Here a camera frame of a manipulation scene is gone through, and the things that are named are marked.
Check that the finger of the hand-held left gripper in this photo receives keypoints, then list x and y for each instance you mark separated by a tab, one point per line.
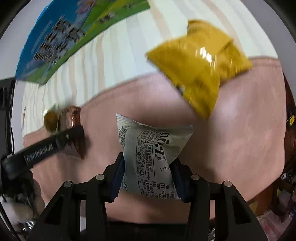
46	149

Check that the white wafer snack packet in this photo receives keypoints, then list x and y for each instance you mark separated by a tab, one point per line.
148	157

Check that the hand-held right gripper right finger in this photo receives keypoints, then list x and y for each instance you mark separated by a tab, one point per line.
179	180

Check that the clear yolk pastry packet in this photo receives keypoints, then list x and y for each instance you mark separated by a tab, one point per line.
49	120

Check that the brown orange snack packet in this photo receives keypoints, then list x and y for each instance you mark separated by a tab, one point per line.
74	115

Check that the mustard yellow snack packet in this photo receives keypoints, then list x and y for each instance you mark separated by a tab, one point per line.
196	69

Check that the pink striped cat blanket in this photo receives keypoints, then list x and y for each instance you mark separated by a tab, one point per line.
231	143

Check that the printed cardboard box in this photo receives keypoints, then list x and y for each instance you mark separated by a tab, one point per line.
57	41

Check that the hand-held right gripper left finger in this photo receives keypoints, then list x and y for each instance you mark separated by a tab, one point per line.
116	177

